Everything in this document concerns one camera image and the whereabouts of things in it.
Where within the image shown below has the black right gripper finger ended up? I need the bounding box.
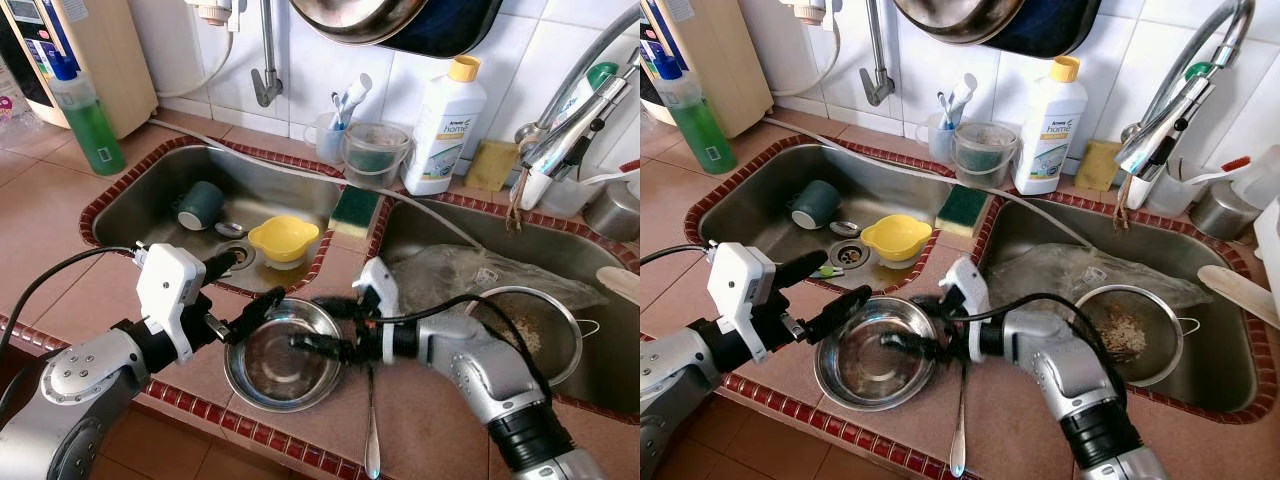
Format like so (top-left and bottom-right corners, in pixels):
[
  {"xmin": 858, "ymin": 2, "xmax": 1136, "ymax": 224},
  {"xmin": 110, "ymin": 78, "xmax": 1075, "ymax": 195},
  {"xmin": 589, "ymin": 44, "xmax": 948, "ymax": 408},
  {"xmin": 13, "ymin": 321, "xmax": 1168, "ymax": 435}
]
[
  {"xmin": 908, "ymin": 292, "xmax": 959, "ymax": 323},
  {"xmin": 878, "ymin": 333, "xmax": 949, "ymax": 364},
  {"xmin": 315, "ymin": 293, "xmax": 366, "ymax": 323},
  {"xmin": 288, "ymin": 333, "xmax": 359, "ymax": 364}
]

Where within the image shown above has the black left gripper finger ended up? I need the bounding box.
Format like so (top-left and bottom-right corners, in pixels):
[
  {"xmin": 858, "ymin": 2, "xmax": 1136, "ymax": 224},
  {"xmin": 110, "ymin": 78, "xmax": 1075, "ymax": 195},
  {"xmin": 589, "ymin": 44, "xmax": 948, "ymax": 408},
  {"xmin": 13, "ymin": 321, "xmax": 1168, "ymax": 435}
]
[
  {"xmin": 203, "ymin": 248, "xmax": 244, "ymax": 284},
  {"xmin": 800, "ymin": 285, "xmax": 874, "ymax": 347},
  {"xmin": 225, "ymin": 287, "xmax": 289, "ymax": 347},
  {"xmin": 775, "ymin": 249, "xmax": 833, "ymax": 293}
]

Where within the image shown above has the shallow steel bowl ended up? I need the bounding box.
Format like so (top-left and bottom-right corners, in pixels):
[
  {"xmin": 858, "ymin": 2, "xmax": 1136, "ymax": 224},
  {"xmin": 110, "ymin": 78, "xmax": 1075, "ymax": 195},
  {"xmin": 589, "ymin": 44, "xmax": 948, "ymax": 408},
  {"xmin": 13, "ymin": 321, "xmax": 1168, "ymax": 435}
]
[
  {"xmin": 223, "ymin": 297, "xmax": 346, "ymax": 413},
  {"xmin": 813, "ymin": 297, "xmax": 939, "ymax": 413}
]

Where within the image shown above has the blue plastic mug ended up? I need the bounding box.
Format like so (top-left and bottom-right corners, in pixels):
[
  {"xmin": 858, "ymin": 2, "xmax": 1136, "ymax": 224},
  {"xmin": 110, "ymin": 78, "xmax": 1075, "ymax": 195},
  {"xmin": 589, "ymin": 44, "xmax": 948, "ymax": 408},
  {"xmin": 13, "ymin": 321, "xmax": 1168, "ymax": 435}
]
[
  {"xmin": 177, "ymin": 180, "xmax": 226, "ymax": 231},
  {"xmin": 790, "ymin": 180, "xmax": 841, "ymax": 231}
]

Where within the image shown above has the yellow plastic bowl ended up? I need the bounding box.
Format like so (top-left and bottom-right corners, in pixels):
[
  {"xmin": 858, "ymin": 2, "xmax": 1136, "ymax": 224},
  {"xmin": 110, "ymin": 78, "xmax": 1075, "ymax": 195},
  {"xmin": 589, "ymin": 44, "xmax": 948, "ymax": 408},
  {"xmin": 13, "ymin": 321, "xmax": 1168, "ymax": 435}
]
[
  {"xmin": 247, "ymin": 215, "xmax": 321, "ymax": 268},
  {"xmin": 860, "ymin": 215, "xmax": 933, "ymax": 266}
]

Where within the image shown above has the small steel sink basin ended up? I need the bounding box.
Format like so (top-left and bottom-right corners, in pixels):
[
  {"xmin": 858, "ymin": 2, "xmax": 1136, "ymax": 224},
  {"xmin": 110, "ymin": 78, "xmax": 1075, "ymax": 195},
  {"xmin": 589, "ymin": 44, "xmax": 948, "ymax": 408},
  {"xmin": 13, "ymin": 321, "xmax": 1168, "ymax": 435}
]
[
  {"xmin": 690, "ymin": 145, "xmax": 966, "ymax": 296},
  {"xmin": 92, "ymin": 145, "xmax": 346, "ymax": 294}
]

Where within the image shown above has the yellow green sponge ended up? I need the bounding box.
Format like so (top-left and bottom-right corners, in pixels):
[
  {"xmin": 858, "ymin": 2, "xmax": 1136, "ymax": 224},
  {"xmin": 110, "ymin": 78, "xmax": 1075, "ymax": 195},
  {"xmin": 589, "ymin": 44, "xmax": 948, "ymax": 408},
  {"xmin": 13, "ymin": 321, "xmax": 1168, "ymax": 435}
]
[
  {"xmin": 937, "ymin": 185, "xmax": 991, "ymax": 239},
  {"xmin": 330, "ymin": 185, "xmax": 381, "ymax": 239}
]

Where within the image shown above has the clear plastic bag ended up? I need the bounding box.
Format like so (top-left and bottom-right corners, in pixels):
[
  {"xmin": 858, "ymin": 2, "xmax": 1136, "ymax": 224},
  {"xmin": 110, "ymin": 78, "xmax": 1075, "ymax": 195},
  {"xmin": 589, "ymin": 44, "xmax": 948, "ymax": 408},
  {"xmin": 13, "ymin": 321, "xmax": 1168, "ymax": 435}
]
[
  {"xmin": 385, "ymin": 243, "xmax": 611, "ymax": 311},
  {"xmin": 985, "ymin": 243, "xmax": 1211, "ymax": 311}
]

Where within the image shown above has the clear toothbrush cup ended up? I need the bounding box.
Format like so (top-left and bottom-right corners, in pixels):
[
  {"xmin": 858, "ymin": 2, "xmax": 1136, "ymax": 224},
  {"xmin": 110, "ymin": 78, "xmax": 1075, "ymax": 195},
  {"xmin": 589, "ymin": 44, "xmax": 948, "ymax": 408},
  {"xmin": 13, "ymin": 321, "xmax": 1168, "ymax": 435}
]
[
  {"xmin": 303, "ymin": 112, "xmax": 351, "ymax": 166},
  {"xmin": 915, "ymin": 112, "xmax": 959, "ymax": 166}
]

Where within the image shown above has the wooden spatula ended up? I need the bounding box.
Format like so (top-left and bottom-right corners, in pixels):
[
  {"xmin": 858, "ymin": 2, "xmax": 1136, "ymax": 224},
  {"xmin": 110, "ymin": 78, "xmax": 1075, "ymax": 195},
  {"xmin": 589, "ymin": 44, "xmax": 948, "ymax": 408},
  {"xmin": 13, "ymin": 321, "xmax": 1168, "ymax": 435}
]
[
  {"xmin": 1197, "ymin": 263, "xmax": 1280, "ymax": 331},
  {"xmin": 597, "ymin": 265, "xmax": 641, "ymax": 306}
]

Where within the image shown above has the large steel sink basin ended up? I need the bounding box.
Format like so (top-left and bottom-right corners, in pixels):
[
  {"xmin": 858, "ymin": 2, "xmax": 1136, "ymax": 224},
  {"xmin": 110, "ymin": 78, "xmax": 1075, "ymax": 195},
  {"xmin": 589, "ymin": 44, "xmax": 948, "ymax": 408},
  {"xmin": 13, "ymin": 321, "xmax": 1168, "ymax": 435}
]
[
  {"xmin": 378, "ymin": 200, "xmax": 641, "ymax": 416},
  {"xmin": 975, "ymin": 200, "xmax": 1280, "ymax": 416}
]

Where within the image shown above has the green dish soap bottle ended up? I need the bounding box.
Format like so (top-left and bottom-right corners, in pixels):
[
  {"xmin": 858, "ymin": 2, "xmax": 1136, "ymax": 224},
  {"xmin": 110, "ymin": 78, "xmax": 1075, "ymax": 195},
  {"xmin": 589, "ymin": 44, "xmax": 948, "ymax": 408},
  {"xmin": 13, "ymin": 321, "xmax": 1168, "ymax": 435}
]
[
  {"xmin": 652, "ymin": 55, "xmax": 738, "ymax": 176},
  {"xmin": 48, "ymin": 55, "xmax": 128, "ymax": 176}
]

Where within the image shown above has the steel mesh strainer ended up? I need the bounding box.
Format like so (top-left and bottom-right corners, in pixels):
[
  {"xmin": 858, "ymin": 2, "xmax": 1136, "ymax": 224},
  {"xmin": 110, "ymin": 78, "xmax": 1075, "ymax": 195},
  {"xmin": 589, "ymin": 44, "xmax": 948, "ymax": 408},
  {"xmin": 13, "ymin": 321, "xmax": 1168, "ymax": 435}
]
[
  {"xmin": 1075, "ymin": 285, "xmax": 1201, "ymax": 389},
  {"xmin": 470, "ymin": 287, "xmax": 601, "ymax": 389}
]

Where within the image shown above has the steel cup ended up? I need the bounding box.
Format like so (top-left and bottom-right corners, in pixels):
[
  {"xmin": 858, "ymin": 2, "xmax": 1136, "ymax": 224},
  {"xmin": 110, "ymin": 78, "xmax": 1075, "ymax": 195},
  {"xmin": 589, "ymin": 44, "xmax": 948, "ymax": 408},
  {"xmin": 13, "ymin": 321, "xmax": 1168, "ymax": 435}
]
[
  {"xmin": 1188, "ymin": 180, "xmax": 1256, "ymax": 241},
  {"xmin": 585, "ymin": 180, "xmax": 641, "ymax": 243}
]

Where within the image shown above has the white detergent bottle yellow cap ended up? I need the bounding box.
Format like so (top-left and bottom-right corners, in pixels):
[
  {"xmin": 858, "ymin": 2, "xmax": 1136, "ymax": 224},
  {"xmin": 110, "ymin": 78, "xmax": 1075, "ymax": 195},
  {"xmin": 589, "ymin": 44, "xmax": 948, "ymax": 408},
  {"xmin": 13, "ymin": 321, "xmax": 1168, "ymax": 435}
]
[
  {"xmin": 403, "ymin": 55, "xmax": 488, "ymax": 196},
  {"xmin": 1012, "ymin": 55, "xmax": 1089, "ymax": 196}
]

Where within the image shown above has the beige black water ioniser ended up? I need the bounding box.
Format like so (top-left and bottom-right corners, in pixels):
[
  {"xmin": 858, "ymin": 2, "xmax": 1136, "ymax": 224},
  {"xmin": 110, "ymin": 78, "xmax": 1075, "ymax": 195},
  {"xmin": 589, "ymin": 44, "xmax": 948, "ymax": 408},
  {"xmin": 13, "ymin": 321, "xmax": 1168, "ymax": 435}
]
[
  {"xmin": 0, "ymin": 0, "xmax": 159, "ymax": 139},
  {"xmin": 640, "ymin": 0, "xmax": 773, "ymax": 139}
]

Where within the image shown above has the steel sink faucet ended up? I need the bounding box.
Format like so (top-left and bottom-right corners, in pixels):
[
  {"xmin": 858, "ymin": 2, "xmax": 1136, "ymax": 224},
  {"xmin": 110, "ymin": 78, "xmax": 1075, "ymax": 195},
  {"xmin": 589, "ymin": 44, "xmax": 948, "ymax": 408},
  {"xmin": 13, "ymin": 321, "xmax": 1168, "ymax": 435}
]
[
  {"xmin": 1113, "ymin": 0, "xmax": 1256, "ymax": 231},
  {"xmin": 505, "ymin": 5, "xmax": 641, "ymax": 231}
]

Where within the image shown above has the steel wok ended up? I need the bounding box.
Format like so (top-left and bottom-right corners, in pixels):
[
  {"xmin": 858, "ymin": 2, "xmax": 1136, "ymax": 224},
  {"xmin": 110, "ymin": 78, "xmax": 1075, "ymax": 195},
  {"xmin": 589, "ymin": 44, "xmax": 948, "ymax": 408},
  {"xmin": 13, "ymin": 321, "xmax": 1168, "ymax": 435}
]
[
  {"xmin": 893, "ymin": 0, "xmax": 1041, "ymax": 46},
  {"xmin": 288, "ymin": 0, "xmax": 433, "ymax": 46}
]

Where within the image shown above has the black frying pan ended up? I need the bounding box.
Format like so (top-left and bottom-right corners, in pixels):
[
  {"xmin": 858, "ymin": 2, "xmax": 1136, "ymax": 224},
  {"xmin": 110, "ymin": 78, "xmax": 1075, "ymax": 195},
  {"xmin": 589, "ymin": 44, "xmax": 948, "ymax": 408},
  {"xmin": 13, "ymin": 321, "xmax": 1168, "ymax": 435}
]
[
  {"xmin": 380, "ymin": 0, "xmax": 506, "ymax": 58},
  {"xmin": 985, "ymin": 0, "xmax": 1101, "ymax": 58}
]

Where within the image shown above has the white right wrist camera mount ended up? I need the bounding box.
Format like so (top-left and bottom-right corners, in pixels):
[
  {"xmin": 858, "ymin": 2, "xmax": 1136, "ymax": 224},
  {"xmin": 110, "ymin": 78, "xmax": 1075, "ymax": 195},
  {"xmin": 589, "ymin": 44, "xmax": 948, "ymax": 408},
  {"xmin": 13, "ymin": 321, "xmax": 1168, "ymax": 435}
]
[
  {"xmin": 940, "ymin": 257, "xmax": 992, "ymax": 326},
  {"xmin": 355, "ymin": 257, "xmax": 401, "ymax": 321}
]

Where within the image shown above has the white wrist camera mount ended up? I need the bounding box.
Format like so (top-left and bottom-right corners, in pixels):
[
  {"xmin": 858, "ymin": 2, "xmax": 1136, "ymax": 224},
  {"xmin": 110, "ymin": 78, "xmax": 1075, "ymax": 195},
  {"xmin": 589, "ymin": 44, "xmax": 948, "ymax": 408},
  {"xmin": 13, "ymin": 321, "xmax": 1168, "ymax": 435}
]
[
  {"xmin": 940, "ymin": 257, "xmax": 992, "ymax": 326},
  {"xmin": 707, "ymin": 243, "xmax": 778, "ymax": 363},
  {"xmin": 135, "ymin": 243, "xmax": 208, "ymax": 363},
  {"xmin": 355, "ymin": 257, "xmax": 401, "ymax": 321}
]

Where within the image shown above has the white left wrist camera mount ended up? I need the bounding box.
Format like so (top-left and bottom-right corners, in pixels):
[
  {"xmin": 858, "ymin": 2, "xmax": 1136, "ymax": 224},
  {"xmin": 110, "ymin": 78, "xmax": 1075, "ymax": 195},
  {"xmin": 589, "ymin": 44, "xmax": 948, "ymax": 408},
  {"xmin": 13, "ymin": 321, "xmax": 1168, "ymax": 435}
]
[
  {"xmin": 707, "ymin": 243, "xmax": 778, "ymax": 363},
  {"xmin": 135, "ymin": 243, "xmax": 208, "ymax": 363}
]

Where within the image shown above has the white water hose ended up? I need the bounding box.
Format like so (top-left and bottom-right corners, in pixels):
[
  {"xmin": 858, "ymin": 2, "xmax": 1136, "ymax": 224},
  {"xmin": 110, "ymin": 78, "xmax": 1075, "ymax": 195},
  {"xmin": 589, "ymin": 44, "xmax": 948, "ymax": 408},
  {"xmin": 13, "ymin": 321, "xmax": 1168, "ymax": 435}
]
[
  {"xmin": 150, "ymin": 118, "xmax": 491, "ymax": 251},
  {"xmin": 760, "ymin": 118, "xmax": 1096, "ymax": 251}
]

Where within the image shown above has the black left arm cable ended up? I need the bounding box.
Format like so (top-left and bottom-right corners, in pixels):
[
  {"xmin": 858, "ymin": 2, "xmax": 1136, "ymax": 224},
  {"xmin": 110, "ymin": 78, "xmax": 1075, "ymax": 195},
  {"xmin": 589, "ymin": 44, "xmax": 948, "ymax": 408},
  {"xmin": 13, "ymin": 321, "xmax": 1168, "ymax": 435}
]
[
  {"xmin": 640, "ymin": 243, "xmax": 716, "ymax": 267},
  {"xmin": 0, "ymin": 245, "xmax": 141, "ymax": 351}
]

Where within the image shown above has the thin grey hose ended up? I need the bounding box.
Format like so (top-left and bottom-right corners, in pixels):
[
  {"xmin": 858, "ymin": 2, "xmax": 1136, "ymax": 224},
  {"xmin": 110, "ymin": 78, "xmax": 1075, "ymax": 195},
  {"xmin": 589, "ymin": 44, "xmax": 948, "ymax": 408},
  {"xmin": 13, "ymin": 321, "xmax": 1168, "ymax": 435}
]
[
  {"xmin": 155, "ymin": 25, "xmax": 236, "ymax": 101},
  {"xmin": 770, "ymin": 25, "xmax": 841, "ymax": 98}
]

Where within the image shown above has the steel wall tap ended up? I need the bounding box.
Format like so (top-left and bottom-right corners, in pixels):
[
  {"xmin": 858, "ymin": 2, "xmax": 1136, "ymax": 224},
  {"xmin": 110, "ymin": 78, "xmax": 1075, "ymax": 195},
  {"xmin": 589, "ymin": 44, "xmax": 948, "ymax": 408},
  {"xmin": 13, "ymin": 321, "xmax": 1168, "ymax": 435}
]
[
  {"xmin": 860, "ymin": 0, "xmax": 896, "ymax": 108},
  {"xmin": 250, "ymin": 0, "xmax": 284, "ymax": 108}
]

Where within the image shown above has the white wall hose fitting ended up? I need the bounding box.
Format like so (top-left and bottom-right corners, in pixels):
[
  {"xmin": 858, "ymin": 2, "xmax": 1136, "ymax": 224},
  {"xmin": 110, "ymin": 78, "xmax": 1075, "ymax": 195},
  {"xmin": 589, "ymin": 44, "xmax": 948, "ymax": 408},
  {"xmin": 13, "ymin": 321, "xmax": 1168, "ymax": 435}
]
[
  {"xmin": 780, "ymin": 0, "xmax": 841, "ymax": 26},
  {"xmin": 185, "ymin": 0, "xmax": 241, "ymax": 29}
]

